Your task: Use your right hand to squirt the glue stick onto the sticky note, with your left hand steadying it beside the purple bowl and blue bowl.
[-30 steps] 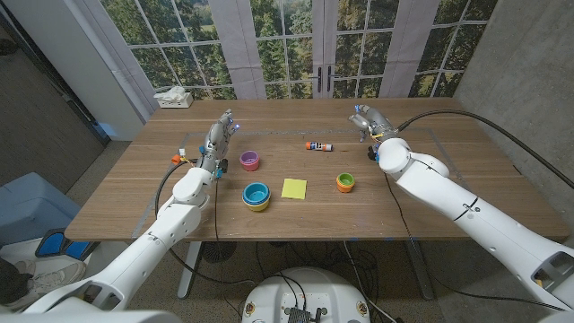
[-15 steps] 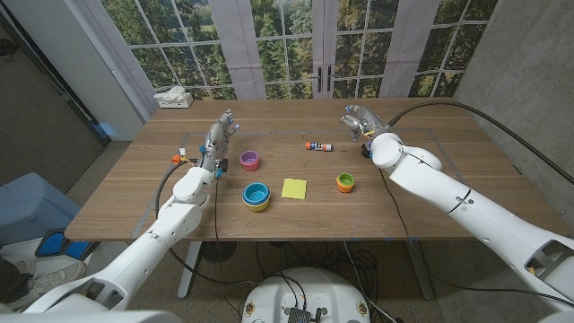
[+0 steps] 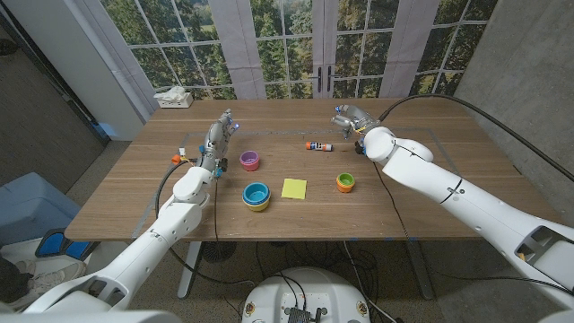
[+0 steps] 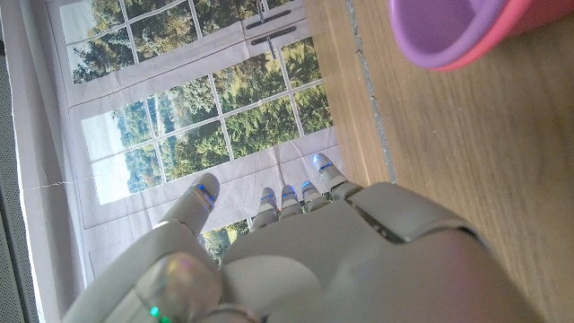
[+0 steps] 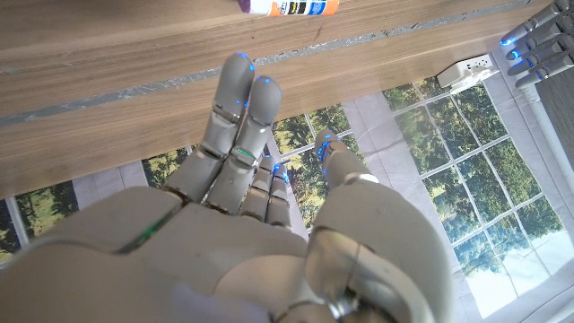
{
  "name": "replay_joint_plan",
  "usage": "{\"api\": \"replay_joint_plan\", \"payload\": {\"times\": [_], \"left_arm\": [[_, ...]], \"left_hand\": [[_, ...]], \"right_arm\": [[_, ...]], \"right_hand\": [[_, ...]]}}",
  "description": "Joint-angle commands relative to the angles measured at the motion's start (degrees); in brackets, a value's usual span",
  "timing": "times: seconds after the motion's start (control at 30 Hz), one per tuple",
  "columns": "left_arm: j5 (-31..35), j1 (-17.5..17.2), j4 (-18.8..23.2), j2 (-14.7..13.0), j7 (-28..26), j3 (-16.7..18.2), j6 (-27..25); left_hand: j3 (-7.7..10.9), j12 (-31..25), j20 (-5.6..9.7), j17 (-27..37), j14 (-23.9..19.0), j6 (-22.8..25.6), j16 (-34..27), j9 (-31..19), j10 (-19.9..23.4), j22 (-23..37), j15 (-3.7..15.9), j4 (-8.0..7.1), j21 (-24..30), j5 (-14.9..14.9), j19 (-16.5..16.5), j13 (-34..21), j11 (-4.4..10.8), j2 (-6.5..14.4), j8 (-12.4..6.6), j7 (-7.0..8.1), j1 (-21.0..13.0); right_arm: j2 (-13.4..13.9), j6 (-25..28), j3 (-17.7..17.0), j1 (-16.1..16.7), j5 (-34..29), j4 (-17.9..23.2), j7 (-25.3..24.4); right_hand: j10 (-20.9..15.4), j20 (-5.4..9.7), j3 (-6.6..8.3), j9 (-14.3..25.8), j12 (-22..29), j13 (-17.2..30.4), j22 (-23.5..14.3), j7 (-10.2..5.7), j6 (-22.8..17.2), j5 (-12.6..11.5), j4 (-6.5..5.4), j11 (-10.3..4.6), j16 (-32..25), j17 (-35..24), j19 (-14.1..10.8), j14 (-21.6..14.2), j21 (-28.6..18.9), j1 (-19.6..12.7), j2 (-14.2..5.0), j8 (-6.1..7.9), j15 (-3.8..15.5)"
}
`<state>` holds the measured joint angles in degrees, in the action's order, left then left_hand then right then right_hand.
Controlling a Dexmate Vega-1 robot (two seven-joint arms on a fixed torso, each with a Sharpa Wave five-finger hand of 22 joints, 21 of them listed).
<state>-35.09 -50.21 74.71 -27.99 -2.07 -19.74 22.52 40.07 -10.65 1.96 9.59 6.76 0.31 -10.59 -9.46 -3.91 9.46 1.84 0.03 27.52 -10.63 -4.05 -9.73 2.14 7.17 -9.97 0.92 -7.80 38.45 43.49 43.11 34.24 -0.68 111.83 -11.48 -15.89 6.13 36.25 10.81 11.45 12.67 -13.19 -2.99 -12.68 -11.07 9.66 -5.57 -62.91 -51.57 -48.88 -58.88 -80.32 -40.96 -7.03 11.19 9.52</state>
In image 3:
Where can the teal plastic bowl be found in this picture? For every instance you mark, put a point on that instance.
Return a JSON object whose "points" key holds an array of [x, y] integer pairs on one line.
{"points": [[256, 194]]}

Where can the small orange cap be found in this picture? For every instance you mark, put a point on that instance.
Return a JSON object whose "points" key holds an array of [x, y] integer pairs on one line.
{"points": [[176, 159]]}

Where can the dark trouser leg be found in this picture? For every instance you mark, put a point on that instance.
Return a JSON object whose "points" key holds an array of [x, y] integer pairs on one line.
{"points": [[11, 282]]}

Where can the glue stick with orange cap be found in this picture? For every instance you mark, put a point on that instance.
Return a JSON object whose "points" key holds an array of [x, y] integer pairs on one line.
{"points": [[319, 146]]}

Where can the orange plastic bowl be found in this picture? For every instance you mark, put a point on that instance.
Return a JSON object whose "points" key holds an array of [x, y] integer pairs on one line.
{"points": [[344, 189]]}

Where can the blue plastic bowl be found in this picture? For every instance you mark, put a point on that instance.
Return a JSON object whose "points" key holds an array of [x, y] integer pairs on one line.
{"points": [[256, 203]]}

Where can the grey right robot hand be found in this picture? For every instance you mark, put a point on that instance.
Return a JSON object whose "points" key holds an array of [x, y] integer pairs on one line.
{"points": [[356, 119]]}

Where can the blue and black pedal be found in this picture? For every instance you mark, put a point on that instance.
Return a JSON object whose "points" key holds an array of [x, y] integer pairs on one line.
{"points": [[54, 244]]}

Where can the blue grey storage box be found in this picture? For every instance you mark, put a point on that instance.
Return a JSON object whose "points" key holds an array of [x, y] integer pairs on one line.
{"points": [[31, 206]]}

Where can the printed window backdrop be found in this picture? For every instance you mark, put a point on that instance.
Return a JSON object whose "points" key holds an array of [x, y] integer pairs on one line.
{"points": [[287, 45]]}

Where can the white tissue box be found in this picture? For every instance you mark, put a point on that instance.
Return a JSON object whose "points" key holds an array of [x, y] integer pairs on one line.
{"points": [[177, 102]]}

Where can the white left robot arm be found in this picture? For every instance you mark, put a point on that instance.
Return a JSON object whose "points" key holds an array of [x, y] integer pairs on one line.
{"points": [[134, 251]]}

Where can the white table leg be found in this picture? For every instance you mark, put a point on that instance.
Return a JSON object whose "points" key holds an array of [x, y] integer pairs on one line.
{"points": [[188, 269]]}

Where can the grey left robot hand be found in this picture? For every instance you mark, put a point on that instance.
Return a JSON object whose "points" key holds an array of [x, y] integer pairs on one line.
{"points": [[215, 143]]}

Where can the yellow plastic bowl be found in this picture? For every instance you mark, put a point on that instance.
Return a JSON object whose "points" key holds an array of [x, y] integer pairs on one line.
{"points": [[258, 208]]}

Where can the white robot chest edge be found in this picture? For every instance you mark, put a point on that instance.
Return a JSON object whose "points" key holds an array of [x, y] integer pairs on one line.
{"points": [[89, 317]]}

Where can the black round floor fan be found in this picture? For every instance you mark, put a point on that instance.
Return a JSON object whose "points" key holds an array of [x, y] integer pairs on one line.
{"points": [[218, 252]]}

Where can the grey table leg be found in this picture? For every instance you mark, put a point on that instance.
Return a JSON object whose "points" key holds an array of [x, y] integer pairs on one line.
{"points": [[421, 273]]}

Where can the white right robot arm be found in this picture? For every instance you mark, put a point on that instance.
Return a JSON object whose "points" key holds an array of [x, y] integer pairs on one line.
{"points": [[448, 188]]}

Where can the purple plastic bowl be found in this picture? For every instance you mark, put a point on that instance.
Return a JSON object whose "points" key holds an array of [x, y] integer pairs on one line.
{"points": [[249, 158]]}

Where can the white robot torso base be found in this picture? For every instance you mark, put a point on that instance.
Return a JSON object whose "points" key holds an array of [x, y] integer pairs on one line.
{"points": [[309, 287]]}

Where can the green plastic bowl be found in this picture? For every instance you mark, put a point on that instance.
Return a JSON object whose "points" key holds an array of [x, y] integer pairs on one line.
{"points": [[345, 179]]}

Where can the pink plastic bowl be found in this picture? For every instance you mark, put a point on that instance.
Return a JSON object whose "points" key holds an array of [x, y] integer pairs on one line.
{"points": [[250, 168]]}

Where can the yellow sticky note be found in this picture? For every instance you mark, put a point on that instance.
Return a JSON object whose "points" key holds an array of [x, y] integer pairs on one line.
{"points": [[294, 189]]}

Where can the white sneaker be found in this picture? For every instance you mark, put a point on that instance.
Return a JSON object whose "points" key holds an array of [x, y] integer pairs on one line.
{"points": [[54, 278]]}

